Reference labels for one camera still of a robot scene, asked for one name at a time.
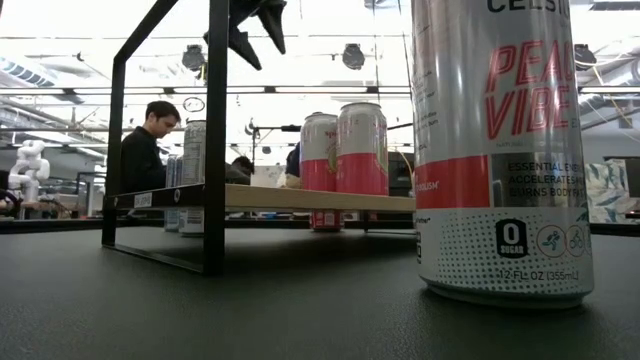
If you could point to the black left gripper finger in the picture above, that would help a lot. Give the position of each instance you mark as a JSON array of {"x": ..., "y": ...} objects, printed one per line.
[
  {"x": 240, "y": 35},
  {"x": 275, "y": 20}
]

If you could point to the white pink Spindrift can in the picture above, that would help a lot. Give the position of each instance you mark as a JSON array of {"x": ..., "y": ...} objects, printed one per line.
[
  {"x": 362, "y": 150},
  {"x": 315, "y": 150}
]

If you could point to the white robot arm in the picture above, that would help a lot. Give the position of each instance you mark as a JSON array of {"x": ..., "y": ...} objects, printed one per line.
[{"x": 30, "y": 167}]

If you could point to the black round ceiling fixture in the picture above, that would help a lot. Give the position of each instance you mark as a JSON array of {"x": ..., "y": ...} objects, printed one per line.
[
  {"x": 584, "y": 56},
  {"x": 193, "y": 57},
  {"x": 353, "y": 56}
]

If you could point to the white Celsius energy can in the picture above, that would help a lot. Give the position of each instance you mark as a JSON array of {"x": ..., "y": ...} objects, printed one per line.
[
  {"x": 194, "y": 150},
  {"x": 500, "y": 200}
]

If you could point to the slim dark energy drink can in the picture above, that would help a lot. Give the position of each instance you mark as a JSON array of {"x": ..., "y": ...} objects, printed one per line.
[{"x": 171, "y": 172}]

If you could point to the black equipment box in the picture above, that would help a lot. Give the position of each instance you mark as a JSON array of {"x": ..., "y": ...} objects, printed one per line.
[{"x": 400, "y": 172}]

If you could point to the leaf-patterned cloth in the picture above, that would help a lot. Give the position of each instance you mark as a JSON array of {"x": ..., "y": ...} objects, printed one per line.
[{"x": 607, "y": 190}]

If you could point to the wooden shelf with black frame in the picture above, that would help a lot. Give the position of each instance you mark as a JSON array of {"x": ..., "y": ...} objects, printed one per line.
[{"x": 300, "y": 199}]

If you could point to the black aluminium rig frame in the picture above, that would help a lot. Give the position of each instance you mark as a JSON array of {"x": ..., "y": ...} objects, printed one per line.
[{"x": 50, "y": 226}]

